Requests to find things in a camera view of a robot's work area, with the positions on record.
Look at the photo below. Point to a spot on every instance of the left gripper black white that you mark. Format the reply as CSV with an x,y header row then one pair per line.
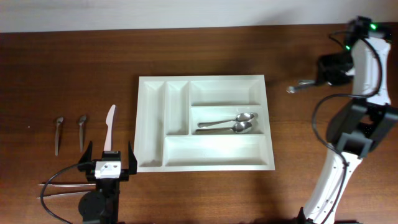
x,y
132,162

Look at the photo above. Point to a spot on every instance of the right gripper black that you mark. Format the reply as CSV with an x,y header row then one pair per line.
x,y
324,76

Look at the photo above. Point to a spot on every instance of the metal fork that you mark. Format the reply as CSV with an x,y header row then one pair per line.
x,y
306,82
300,87

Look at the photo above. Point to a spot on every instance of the metal spoon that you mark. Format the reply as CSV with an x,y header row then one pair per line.
x,y
238,128
242,117

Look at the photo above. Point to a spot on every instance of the metal spoon bottom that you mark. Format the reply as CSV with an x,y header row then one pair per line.
x,y
238,128

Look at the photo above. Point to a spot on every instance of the metal fork top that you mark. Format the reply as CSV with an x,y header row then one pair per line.
x,y
306,82

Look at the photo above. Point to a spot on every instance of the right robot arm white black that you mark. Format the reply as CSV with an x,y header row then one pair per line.
x,y
359,127

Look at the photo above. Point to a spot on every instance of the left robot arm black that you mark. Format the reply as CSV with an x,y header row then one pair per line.
x,y
102,204

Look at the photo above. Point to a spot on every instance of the pink plastic knife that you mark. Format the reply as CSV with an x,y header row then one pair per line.
x,y
109,123

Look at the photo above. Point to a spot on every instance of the small metal teaspoon right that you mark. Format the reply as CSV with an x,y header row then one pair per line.
x,y
81,123

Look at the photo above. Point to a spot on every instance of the small metal teaspoon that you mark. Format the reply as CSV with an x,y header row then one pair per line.
x,y
81,123
59,123

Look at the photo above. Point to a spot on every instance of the small metal teaspoon left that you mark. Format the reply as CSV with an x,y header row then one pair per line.
x,y
59,123

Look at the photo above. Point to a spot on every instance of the white plastic cutlery tray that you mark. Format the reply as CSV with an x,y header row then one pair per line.
x,y
169,109

